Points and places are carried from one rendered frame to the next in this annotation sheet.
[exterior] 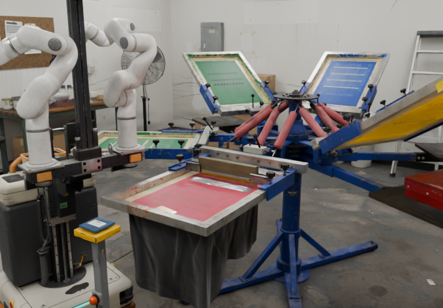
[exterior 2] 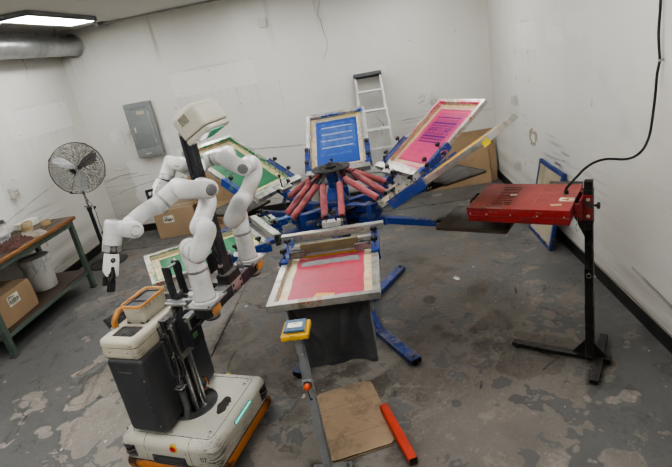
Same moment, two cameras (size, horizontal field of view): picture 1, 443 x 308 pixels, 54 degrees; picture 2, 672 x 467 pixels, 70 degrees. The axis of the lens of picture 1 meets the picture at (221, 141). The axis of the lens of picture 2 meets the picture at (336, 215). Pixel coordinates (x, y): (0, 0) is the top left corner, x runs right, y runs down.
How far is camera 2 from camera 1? 126 cm
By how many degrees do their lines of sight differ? 26
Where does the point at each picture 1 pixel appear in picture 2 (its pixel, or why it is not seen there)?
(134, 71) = (250, 190)
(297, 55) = (245, 118)
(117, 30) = (232, 159)
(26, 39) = (186, 193)
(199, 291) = (369, 344)
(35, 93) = (204, 237)
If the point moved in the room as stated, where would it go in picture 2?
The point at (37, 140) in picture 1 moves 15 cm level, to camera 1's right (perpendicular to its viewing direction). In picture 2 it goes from (204, 278) to (235, 267)
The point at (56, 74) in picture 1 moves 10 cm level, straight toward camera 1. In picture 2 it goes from (209, 215) to (222, 217)
